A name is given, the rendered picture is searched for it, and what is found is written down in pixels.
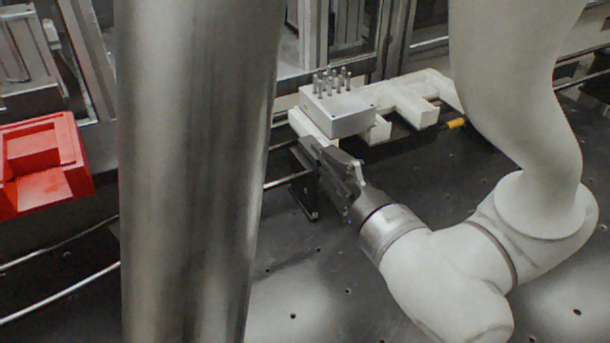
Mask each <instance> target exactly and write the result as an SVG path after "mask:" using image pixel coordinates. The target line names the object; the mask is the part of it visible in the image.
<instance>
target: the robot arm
mask: <svg viewBox="0 0 610 343"><path fill-rule="evenodd" d="M588 1H589V0H448V40H449V55H450V64H451V71H452V77H453V82H454V86H455V89H456V93H457V98H458V100H459V103H460V105H461V106H462V108H463V110H464V112H465V114H466V116H467V117H468V119H469V120H470V121H471V123H472V124H473V126H475V127H476V128H477V130H478V131H479V132H480V133H481V134H482V135H483V136H484V137H485V138H487V139H488V140H489V141H490V142H491V143H492V144H494V145H495V146H496V147H497V148H499V149H500V150H501V151H502V152H504V153H505V154H506V155H507V156H508V157H510V158H511V159H512V160H513V161H514V162H516V163H517V164H518V165H519V166H520V167H522V168H523V171H515V172H513V173H510V174H508V175H507V176H505V177H504V178H502V179H501V180H500V181H499V183H498V185H497V186H496V187H495V189H494V190H493V191H492V192H491V193H490V194H489V195H488V196H487V198H486V199H485V200H484V201H483V202H482V203H481V204H479V205H478V210H477V211H476V212H475V213H474V214H473V215H471V216H470V217H469V218H467V219H466V220H464V221H463V222H461V223H459V224H457V225H455V226H454V227H451V228H448V229H444V230H439V231H435V232H432V231H431V230H430V229H429V228H428V226H426V225H425V224H424V223H422V222H421V221H420V220H419V219H418V218H417V217H416V216H415V215H414V214H413V213H412V212H411V210H410V209H409V208H408V207H406V206H405V205H403V204H397V203H396V202H395V201H394V200H393V199H392V198H391V197H390V196H389V195H388V194H387V193H386V192H385V191H383V190H376V189H374V188H373V187H372V186H371V184H370V182H369V180H368V179H367V178H365V177H363V175H362V171H361V168H363V167H365V162H364V161H363V160H362V159H355V158H354V157H352V156H351V155H350V154H348V153H347V152H345V151H343V150H342V149H340V148H339V147H337V146H335V145H334V144H331V145H328V146H325V147H323V146H322V144H321V143H320V142H319V141H318V140H317V139H316V138H315V137H314V136H313V135H312V134H311V135H308V136H305V137H301V138H298V146H299V147H300V148H301V149H302V150H303V151H304V152H305V153H306V154H307V156H308V157H309V158H310V159H311V160H312V161H313V162H314V164H315V165H316V166H317V168H314V172H315V174H317V173H319V174H320V175H321V176H320V177H318V180H319V182H320V184H321V186H322V187H323V188H324V189H325V191H326V192H327V193H328V195H329V196H330V198H331V199H332V201H333V202H334V204H335V206H336V208H337V209H338V211H339V213H340V215H341V217H342V219H343V222H344V224H345V225H349V227H350V228H351V229H352V230H353V232H354V233H355V234H356V235H357V237H358V244H359V247H360V248H361V249H362V250H364V252H365V253H366V254H367V255H368V256H369V258H370V259H371V260H372V261H373V263H374V264H375V266H376V268H377V269H378V270H379V271H380V272H381V273H382V275H383V276H384V278H385V280H386V282H387V284H388V287H389V290H390V292H391V294H392V295H393V297H394V298H395V300H396V302H397V303H398V305H399V306H400V307H401V309H402V310H403V311H405V313H406V314H407V315H408V316H409V317H410V319H411V320H412V321H413V322H414V323H415V324H416V325H417V326H418V327H419V328H420V329H421V330H422V331H423V332H424V333H425V334H426V335H427V336H428V337H429V338H430V339H431V340H432V341H433V342H434V343H506V342H507V341H508V340H509V339H510V337H511V336H512V334H513V332H514V328H515V327H514V319H513V315H512V311H511V310H510V308H509V305H508V303H507V301H506V299H505V298H504V295H506V294H507V293H508V292H510V291H511V290H513V289H514V288H515V287H517V286H519V285H521V284H523V283H526V282H528V281H531V280H533V279H534V278H536V277H538V276H539V275H541V274H543V273H545V272H547V271H548V270H550V269H551V268H553V267H554V266H556V265H557V264H558V263H560V262H562V261H563V260H565V259H566V258H567V257H570V256H571V255H573V254H574V253H575V252H576V251H578V250H579V249H580V248H581V247H582V246H583V245H584V244H585V243H586V242H587V240H588V239H589V238H590V236H591V235H592V233H593V231H594V229H595V228H596V226H597V223H598V219H599V207H598V203H597V201H596V199H595V197H594V195H593V194H592V193H591V192H590V191H588V190H587V189H586V188H585V187H584V186H583V185H582V184H581V183H580V176H581V168H582V161H581V154H580V148H579V145H578V143H577V140H576V138H575V136H574V134H573V133H572V131H571V129H570V126H569V124H568V122H567V120H566V118H565V116H564V114H563V112H562V110H561V108H560V106H559V103H558V101H557V99H556V97H555V95H554V93H553V89H552V73H553V68H554V66H555V62H556V60H557V57H558V55H559V51H560V49H561V47H562V44H563V42H564V41H565V40H566V39H567V37H568V35H569V33H570V31H571V29H572V28H573V27H574V25H575V24H576V22H577V20H578V18H579V17H580V14H581V13H582V11H583V9H584V8H585V6H586V5H587V3H588ZM286 5H287V0H113V12H114V28H115V65H116V103H117V139H118V176H119V212H120V250H121V287H122V292H121V324H122V343H244V335H245V328H246V323H247V320H248V312H249V305H250V297H251V289H252V282H253V274H254V260H255V252H256V245H257V238H258V230H259V222H260V215H261V207H262V199H263V192H264V185H265V177H266V170H267V154H268V147H269V139H270V132H271V125H272V117H273V109H274V101H275V87H276V80H277V73H278V65H279V57H280V50H281V42H282V34H283V27H284V19H285V11H286ZM326 182H327V183H326Z"/></svg>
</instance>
